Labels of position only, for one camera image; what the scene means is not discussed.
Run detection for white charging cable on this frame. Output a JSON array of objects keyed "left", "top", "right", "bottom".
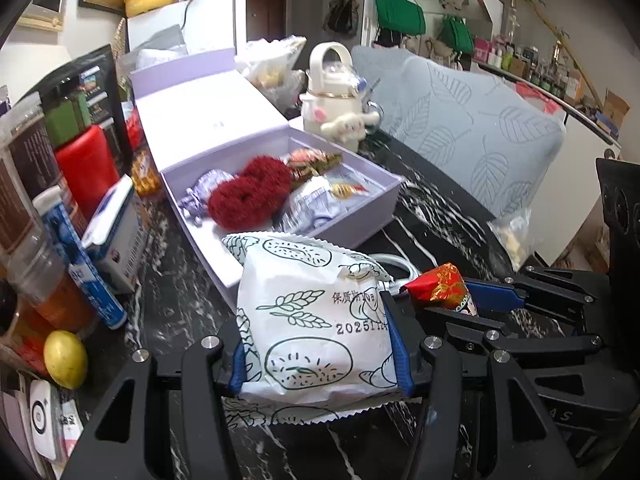
[{"left": 369, "top": 252, "right": 422, "bottom": 296}]

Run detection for silver foil snack bag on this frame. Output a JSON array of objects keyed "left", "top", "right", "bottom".
[{"left": 272, "top": 176, "right": 370, "bottom": 235}]

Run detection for red canister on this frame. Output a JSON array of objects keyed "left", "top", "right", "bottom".
[{"left": 54, "top": 125, "right": 119, "bottom": 221}]

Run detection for lavender gift box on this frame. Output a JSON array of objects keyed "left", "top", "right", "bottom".
[{"left": 130, "top": 49, "right": 402, "bottom": 312}]

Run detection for grey leaf pattern cushion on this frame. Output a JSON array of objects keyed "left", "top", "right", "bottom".
[{"left": 352, "top": 46, "right": 565, "bottom": 217}]

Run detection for plastic bag of snacks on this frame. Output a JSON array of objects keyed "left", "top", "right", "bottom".
[{"left": 234, "top": 36, "right": 307, "bottom": 114}]

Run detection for yellow lemon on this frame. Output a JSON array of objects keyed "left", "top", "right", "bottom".
[{"left": 43, "top": 330, "right": 88, "bottom": 390}]

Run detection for pink green sachet packet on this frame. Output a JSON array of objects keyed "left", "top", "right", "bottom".
[{"left": 61, "top": 399, "right": 84, "bottom": 457}]

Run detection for black standup pouch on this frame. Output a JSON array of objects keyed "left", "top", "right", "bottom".
[{"left": 28, "top": 44, "right": 132, "bottom": 172}]

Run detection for dark hanging handbag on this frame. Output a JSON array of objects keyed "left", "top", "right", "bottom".
[{"left": 323, "top": 0, "right": 359, "bottom": 38}]

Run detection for white round device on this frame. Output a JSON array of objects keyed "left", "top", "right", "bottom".
[{"left": 28, "top": 380, "right": 66, "bottom": 463}]

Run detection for wall intercom panel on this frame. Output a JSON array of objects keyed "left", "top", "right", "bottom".
[{"left": 17, "top": 0, "right": 67, "bottom": 32}]

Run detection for green tote bag large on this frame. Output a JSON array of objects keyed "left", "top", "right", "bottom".
[{"left": 374, "top": 0, "right": 426, "bottom": 36}]

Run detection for cream cartoon dog water bottle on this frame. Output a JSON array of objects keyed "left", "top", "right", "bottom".
[{"left": 300, "top": 41, "right": 371, "bottom": 153}]

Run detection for clear jar brown label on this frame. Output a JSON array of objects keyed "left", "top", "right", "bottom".
[{"left": 1, "top": 92, "right": 62, "bottom": 280}]

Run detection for blue tablet tube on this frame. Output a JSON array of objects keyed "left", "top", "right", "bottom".
[{"left": 32, "top": 185, "right": 127, "bottom": 330}]

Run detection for white printed bread bag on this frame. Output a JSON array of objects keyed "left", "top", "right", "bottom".
[{"left": 222, "top": 232, "right": 403, "bottom": 428}]

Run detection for white blue medicine box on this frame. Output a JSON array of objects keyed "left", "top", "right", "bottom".
[{"left": 81, "top": 174, "right": 150, "bottom": 295}]

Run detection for green tote bag lower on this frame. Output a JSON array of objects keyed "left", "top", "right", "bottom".
[{"left": 438, "top": 15, "right": 474, "bottom": 54}]

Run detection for white mini fridge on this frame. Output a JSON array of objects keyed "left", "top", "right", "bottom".
[{"left": 127, "top": 0, "right": 247, "bottom": 54}]

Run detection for clear jar orange contents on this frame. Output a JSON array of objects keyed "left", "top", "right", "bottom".
[{"left": 8, "top": 229, "right": 98, "bottom": 339}]

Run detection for red gold candy packet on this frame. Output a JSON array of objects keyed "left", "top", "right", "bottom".
[{"left": 405, "top": 263, "right": 477, "bottom": 316}]

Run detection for red fuzzy scrunchie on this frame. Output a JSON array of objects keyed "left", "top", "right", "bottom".
[{"left": 207, "top": 155, "right": 292, "bottom": 231}]

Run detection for clear zip bag of snacks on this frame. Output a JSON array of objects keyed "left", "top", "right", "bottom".
[{"left": 488, "top": 207, "right": 533, "bottom": 272}]

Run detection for clear glass mug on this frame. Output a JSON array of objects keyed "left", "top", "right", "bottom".
[{"left": 363, "top": 101, "right": 384, "bottom": 134}]

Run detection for brown wooden door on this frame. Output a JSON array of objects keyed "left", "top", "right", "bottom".
[{"left": 246, "top": 0, "right": 286, "bottom": 41}]

